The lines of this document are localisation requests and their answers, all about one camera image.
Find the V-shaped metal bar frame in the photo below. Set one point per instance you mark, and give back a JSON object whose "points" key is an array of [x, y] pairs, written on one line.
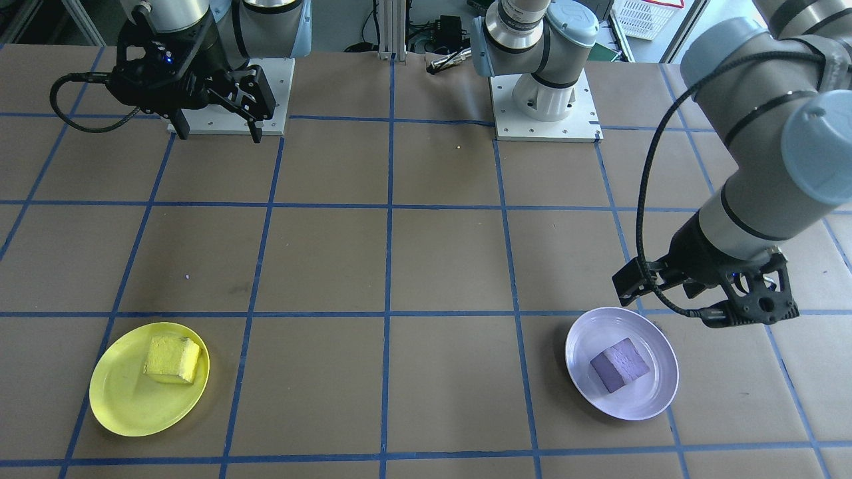
{"points": [[84, 23]]}

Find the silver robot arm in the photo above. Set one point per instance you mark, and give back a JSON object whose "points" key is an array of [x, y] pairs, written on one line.
{"points": [[173, 13], [752, 120]]}

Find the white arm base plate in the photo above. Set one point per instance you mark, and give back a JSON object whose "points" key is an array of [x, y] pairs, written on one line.
{"points": [[285, 80], [512, 130]]}

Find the purple plate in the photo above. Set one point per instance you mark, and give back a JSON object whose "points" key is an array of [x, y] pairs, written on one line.
{"points": [[579, 352]]}

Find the silver metal connector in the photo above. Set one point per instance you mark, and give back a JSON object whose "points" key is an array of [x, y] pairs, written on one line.
{"points": [[449, 61]]}

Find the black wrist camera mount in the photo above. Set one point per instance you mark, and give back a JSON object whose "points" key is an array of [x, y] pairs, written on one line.
{"points": [[782, 309], [146, 73]]}

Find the purple foam block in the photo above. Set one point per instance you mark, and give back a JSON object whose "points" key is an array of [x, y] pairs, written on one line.
{"points": [[619, 366]]}

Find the black power supply box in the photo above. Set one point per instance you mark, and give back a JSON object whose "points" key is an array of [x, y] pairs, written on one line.
{"points": [[449, 30]]}

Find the yellow plate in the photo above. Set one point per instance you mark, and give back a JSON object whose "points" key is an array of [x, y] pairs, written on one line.
{"points": [[133, 406]]}

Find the white plastic basket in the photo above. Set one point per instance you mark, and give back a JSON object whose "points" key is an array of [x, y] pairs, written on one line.
{"points": [[642, 16]]}

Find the aluminium frame post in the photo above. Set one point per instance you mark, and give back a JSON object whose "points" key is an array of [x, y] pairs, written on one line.
{"points": [[393, 26]]}

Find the yellow foam block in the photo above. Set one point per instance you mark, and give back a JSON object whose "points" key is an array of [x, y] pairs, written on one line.
{"points": [[170, 359]]}

